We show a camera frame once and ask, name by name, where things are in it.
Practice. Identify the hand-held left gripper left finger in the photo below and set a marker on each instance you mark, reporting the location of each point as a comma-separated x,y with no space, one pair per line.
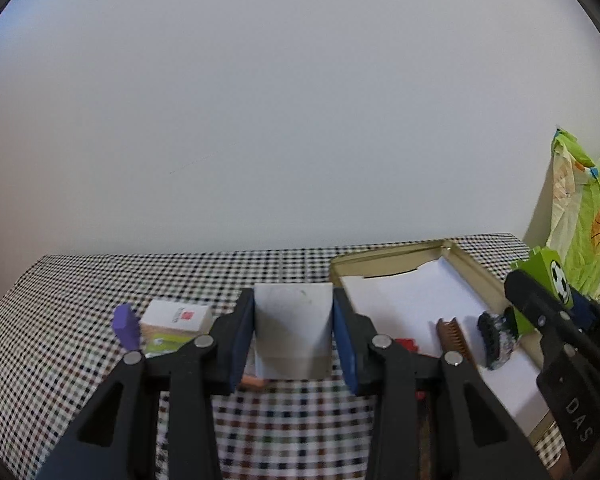
241,345

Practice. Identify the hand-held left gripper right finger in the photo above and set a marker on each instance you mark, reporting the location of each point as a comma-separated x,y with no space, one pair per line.
345,347

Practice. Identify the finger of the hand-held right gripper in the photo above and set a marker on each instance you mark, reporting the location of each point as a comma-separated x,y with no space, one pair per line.
585,312
530,300

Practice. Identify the green box with soccer ball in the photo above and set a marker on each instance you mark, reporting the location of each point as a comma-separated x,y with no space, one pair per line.
542,265

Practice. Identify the pink rose-gold box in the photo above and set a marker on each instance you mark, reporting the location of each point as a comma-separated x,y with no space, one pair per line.
252,382

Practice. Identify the black and white knitted item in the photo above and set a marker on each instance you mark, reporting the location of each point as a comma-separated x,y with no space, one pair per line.
495,340

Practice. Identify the white charger adapter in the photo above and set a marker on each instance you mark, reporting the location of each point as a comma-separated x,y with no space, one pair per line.
292,325

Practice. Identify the small red item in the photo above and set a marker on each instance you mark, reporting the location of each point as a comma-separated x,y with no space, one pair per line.
407,345

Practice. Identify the gold metal tin box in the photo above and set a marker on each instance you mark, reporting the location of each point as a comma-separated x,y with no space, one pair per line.
472,272

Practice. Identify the white box with red label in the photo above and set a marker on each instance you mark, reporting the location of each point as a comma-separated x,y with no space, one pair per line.
177,316

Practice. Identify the green dental floss packet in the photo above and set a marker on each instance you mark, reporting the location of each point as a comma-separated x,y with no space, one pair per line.
162,345

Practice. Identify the brown comb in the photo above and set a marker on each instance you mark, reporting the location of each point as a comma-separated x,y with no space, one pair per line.
452,337

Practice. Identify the purple block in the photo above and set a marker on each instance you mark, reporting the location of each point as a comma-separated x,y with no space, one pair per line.
125,327

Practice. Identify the white paper liner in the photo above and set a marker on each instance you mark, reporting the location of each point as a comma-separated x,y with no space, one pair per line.
405,300

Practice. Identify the green printed cloth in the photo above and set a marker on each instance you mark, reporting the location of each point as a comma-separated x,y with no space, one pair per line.
580,210

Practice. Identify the black white checkered tablecloth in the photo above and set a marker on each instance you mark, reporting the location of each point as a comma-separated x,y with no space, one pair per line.
80,285

